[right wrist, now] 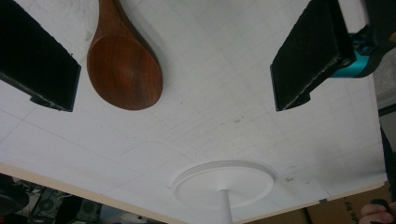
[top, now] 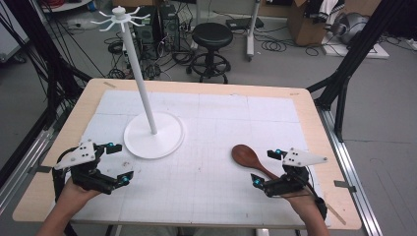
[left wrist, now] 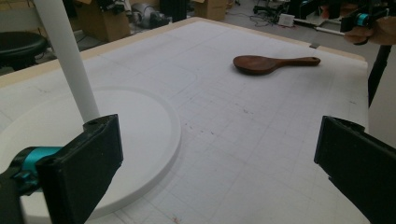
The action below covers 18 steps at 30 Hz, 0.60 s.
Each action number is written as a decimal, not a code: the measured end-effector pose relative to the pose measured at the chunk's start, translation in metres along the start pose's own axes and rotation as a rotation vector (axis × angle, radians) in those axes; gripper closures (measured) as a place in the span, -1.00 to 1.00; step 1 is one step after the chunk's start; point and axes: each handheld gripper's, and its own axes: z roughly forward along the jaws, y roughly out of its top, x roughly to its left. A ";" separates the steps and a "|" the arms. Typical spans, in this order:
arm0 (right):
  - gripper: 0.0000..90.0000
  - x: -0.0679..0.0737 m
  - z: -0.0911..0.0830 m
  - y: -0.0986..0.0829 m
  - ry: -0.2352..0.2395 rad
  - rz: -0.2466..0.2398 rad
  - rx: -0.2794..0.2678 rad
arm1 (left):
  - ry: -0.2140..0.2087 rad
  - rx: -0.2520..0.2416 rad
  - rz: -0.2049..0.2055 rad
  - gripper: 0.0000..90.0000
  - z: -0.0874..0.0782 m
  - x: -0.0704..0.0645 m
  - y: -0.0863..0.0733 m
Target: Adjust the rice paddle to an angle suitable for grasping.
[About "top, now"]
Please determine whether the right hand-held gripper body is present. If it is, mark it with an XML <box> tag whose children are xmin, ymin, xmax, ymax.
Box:
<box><xmin>262</xmin><ymin>147</ymin><xmax>328</xmax><ymax>199</ymax></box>

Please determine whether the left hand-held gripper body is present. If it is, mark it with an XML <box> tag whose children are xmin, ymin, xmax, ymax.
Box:
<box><xmin>53</xmin><ymin>139</ymin><xmax>118</xmax><ymax>195</ymax></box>

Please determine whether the brown wooden spoon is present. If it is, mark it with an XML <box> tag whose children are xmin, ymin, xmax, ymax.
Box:
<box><xmin>231</xmin><ymin>144</ymin><xmax>280</xmax><ymax>181</ymax></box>

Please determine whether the person's right hand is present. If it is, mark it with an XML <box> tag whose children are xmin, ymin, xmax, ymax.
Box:
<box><xmin>280</xmin><ymin>187</ymin><xmax>321</xmax><ymax>214</ymax></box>

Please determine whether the person's left hand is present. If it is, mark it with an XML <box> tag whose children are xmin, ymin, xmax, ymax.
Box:
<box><xmin>57</xmin><ymin>178</ymin><xmax>102</xmax><ymax>212</ymax></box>

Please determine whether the grey tape piece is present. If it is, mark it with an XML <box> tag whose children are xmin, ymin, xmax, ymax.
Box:
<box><xmin>333</xmin><ymin>179</ymin><xmax>358</xmax><ymax>194</ymax></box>
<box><xmin>27</xmin><ymin>165</ymin><xmax>53</xmax><ymax>175</ymax></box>

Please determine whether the white grid mat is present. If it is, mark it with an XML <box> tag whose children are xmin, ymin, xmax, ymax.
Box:
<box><xmin>69</xmin><ymin>89</ymin><xmax>332</xmax><ymax>228</ymax></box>

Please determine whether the white hook rack stand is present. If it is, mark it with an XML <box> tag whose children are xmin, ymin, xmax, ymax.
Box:
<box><xmin>90</xmin><ymin>5</ymin><xmax>186</xmax><ymax>160</ymax></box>

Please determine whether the black computer tower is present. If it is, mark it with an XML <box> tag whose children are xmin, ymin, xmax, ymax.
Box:
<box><xmin>132</xmin><ymin>14</ymin><xmax>161</xmax><ymax>50</ymax></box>
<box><xmin>159</xmin><ymin>4</ymin><xmax>182</xmax><ymax>52</ymax></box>

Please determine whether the brown cardboard box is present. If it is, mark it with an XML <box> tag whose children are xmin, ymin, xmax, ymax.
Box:
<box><xmin>287</xmin><ymin>0</ymin><xmax>332</xmax><ymax>47</ymax></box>

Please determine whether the black round stool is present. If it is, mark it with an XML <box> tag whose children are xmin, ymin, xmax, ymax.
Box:
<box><xmin>185</xmin><ymin>22</ymin><xmax>235</xmax><ymax>85</ymax></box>

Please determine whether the black flat device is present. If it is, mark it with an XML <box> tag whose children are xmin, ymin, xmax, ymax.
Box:
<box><xmin>225</xmin><ymin>17</ymin><xmax>266</xmax><ymax>31</ymax></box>

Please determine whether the white flat board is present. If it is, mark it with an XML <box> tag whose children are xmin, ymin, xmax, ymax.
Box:
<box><xmin>320</xmin><ymin>31</ymin><xmax>390</xmax><ymax>60</ymax></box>

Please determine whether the grey round appliance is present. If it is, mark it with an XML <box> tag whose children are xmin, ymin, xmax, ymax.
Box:
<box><xmin>329</xmin><ymin>12</ymin><xmax>371</xmax><ymax>45</ymax></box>

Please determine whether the white round table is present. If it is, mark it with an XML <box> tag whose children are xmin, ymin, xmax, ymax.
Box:
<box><xmin>38</xmin><ymin>0</ymin><xmax>95</xmax><ymax>14</ymax></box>

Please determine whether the black and white cloth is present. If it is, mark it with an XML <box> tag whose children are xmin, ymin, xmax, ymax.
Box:
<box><xmin>304</xmin><ymin>0</ymin><xmax>346</xmax><ymax>25</ymax></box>

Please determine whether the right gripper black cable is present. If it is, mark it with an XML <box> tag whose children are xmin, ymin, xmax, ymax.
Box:
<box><xmin>293</xmin><ymin>165</ymin><xmax>328</xmax><ymax>221</ymax></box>

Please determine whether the aluminium rail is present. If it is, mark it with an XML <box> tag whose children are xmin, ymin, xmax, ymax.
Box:
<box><xmin>0</xmin><ymin>127</ymin><xmax>56</xmax><ymax>215</ymax></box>
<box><xmin>315</xmin><ymin>106</ymin><xmax>384</xmax><ymax>236</ymax></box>

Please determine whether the tangle of black cables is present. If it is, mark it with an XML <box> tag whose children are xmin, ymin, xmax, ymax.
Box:
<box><xmin>103</xmin><ymin>32</ymin><xmax>200</xmax><ymax>81</ymax></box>

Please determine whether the black coiled floor cable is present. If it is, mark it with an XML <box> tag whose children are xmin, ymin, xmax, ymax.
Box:
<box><xmin>255</xmin><ymin>32</ymin><xmax>321</xmax><ymax>57</ymax></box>

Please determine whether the black metal frame strut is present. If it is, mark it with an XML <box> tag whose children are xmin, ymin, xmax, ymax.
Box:
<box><xmin>0</xmin><ymin>0</ymin><xmax>93</xmax><ymax>132</ymax></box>
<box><xmin>306</xmin><ymin>0</ymin><xmax>410</xmax><ymax>143</ymax></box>

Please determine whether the white stand post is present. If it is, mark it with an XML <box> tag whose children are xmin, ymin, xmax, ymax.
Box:
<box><xmin>245</xmin><ymin>0</ymin><xmax>262</xmax><ymax>63</ymax></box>

